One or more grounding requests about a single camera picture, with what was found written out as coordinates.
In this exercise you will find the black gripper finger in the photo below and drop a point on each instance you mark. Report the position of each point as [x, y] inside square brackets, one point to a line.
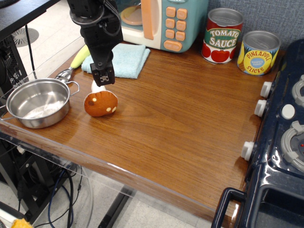
[104, 76]

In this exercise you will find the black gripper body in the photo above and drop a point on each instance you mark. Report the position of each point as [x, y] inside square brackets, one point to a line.
[102, 31]

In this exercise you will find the stainless steel pot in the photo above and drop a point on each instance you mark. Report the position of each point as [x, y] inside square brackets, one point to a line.
[40, 103]

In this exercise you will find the brown plush mushroom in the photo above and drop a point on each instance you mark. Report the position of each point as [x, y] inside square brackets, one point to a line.
[100, 102]

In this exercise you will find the light blue folded cloth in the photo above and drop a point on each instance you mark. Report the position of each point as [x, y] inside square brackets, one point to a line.
[129, 60]

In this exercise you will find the orange toy plate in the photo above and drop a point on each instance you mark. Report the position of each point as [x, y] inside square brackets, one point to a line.
[132, 15]

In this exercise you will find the teal toy microwave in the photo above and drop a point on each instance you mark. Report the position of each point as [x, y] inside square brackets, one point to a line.
[169, 25]

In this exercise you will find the black desk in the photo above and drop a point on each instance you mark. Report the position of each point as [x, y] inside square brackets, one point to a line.
[13, 17]

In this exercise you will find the tomato sauce can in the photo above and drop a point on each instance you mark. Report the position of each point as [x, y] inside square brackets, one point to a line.
[221, 36]

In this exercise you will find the pineapple slices can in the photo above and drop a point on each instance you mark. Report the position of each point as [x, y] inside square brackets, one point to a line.
[258, 52]

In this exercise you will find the white stove knob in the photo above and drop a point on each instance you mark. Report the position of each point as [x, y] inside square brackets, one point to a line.
[247, 150]
[260, 107]
[266, 89]

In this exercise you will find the dark blue toy stove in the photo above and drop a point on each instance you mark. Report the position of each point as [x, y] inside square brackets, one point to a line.
[274, 192]

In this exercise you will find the green handled metal scoop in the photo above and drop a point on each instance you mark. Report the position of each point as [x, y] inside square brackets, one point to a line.
[82, 54]

